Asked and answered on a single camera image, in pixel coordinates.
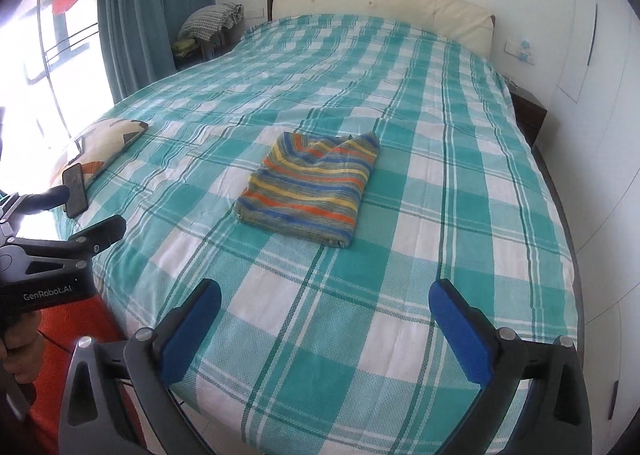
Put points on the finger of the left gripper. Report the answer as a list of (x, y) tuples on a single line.
[(102, 235), (33, 203)]

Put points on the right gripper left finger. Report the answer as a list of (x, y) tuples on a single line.
[(94, 418)]

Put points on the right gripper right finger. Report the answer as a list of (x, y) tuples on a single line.
[(555, 418)]

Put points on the striped knitted sweater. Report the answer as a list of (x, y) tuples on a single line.
[(310, 187)]

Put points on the pile of folded clothes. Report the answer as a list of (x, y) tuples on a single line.
[(209, 30)]

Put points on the person's left hand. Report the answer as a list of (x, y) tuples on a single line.
[(22, 348)]

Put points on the red fluffy rug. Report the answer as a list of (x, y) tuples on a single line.
[(61, 327)]

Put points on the patterned cream cushion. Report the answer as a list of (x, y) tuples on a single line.
[(97, 147)]

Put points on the teal plaid bed cover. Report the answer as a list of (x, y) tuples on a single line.
[(318, 349)]

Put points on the white wardrobe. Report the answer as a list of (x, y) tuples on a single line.
[(591, 146)]

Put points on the dark wooden nightstand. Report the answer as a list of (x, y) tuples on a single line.
[(529, 113)]

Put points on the cream padded headboard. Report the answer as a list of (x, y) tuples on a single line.
[(470, 25)]

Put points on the white wall outlet panel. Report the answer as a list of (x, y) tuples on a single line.
[(521, 50)]

